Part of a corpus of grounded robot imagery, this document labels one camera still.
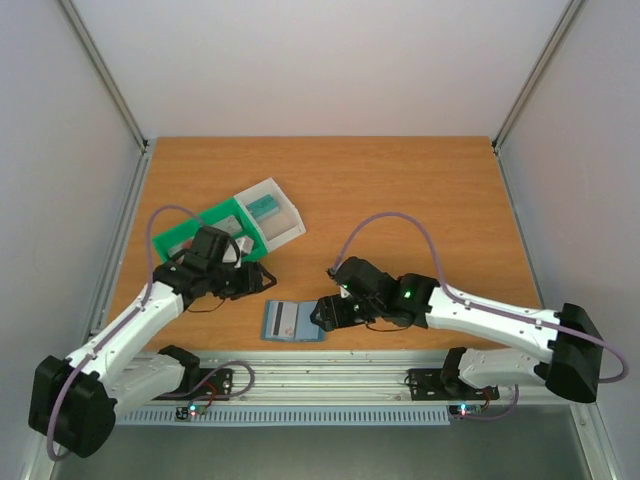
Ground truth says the small circuit board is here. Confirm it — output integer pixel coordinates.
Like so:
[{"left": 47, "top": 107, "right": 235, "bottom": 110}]
[
  {"left": 448, "top": 403, "right": 484, "bottom": 419},
  {"left": 174, "top": 404, "right": 208, "bottom": 422}
]

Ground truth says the striped card in holder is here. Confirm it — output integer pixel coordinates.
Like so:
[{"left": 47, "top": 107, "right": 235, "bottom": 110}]
[{"left": 271, "top": 301, "right": 298, "bottom": 339}]

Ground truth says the blue card holder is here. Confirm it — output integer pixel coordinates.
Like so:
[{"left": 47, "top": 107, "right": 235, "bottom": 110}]
[{"left": 261, "top": 300, "right": 326, "bottom": 343}]

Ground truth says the white plastic bin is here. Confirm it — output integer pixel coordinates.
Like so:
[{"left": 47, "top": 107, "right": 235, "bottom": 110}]
[{"left": 234, "top": 178, "right": 306, "bottom": 252}]

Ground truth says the right small circuit board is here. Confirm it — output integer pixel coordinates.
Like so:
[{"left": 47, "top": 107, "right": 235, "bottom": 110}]
[{"left": 448, "top": 403, "right": 484, "bottom": 419}]

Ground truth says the aluminium frame post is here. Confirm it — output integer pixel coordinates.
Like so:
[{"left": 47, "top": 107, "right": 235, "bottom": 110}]
[
  {"left": 491, "top": 0, "right": 587, "bottom": 156},
  {"left": 56, "top": 0, "right": 148, "bottom": 153}
]

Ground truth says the white card in middle compartment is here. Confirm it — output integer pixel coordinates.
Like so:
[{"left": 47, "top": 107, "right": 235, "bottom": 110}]
[{"left": 214, "top": 215, "right": 243, "bottom": 236}]

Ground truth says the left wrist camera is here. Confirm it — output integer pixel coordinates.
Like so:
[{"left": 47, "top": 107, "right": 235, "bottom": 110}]
[{"left": 235, "top": 235, "right": 254, "bottom": 267}]

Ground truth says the right aluminium frame post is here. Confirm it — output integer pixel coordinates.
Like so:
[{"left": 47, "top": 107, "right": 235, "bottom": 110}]
[{"left": 491, "top": 0, "right": 587, "bottom": 156}]

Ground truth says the grey slotted cable duct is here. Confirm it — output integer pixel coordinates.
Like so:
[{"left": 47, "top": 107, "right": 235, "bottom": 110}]
[{"left": 117, "top": 405, "right": 449, "bottom": 428}]

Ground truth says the green plastic bin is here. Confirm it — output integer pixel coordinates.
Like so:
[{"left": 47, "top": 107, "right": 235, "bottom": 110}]
[{"left": 149, "top": 198, "right": 268, "bottom": 266}]

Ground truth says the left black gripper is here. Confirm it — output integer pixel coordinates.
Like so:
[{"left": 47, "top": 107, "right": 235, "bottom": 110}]
[{"left": 208, "top": 261, "right": 277, "bottom": 300}]

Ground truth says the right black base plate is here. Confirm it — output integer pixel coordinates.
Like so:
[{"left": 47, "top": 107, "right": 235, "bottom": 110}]
[{"left": 404, "top": 368, "right": 500, "bottom": 401}]

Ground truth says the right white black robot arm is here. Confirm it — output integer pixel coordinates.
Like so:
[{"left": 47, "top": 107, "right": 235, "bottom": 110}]
[{"left": 310, "top": 257, "right": 603, "bottom": 404}]

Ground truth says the left aluminium frame post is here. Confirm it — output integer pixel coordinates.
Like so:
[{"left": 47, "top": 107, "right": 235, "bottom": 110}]
[{"left": 56, "top": 0, "right": 148, "bottom": 153}]

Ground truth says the front aluminium rail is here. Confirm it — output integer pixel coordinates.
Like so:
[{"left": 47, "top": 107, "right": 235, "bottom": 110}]
[{"left": 79, "top": 349, "right": 596, "bottom": 406}]

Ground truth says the left small circuit board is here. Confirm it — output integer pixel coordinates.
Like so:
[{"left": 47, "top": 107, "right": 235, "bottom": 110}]
[{"left": 174, "top": 404, "right": 208, "bottom": 422}]

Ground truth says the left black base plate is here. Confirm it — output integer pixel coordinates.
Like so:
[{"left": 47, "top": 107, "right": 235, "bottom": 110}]
[{"left": 156, "top": 368, "right": 233, "bottom": 400}]

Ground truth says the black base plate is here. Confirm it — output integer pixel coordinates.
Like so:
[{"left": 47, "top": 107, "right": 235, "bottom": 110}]
[
  {"left": 156, "top": 368, "right": 233, "bottom": 400},
  {"left": 404, "top": 368, "right": 500, "bottom": 401}
]

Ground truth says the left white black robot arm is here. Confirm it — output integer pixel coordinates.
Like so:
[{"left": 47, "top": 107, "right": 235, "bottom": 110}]
[{"left": 28, "top": 226, "right": 277, "bottom": 461}]

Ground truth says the teal card stack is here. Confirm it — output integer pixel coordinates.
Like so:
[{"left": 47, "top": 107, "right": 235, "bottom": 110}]
[{"left": 246, "top": 194, "right": 280, "bottom": 222}]

